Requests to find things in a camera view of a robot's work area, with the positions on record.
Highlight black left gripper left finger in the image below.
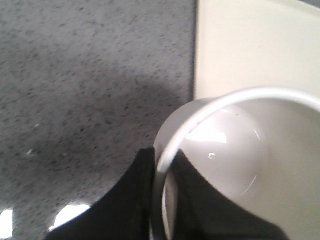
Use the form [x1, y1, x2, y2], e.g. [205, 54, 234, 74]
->
[46, 148, 155, 240]

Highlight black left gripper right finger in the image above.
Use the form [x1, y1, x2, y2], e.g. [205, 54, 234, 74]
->
[170, 150, 288, 240]

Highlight white smiley face mug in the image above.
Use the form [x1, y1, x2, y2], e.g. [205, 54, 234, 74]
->
[150, 87, 320, 240]

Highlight cream rectangular tray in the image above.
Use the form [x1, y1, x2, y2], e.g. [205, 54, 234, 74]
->
[194, 0, 320, 99]

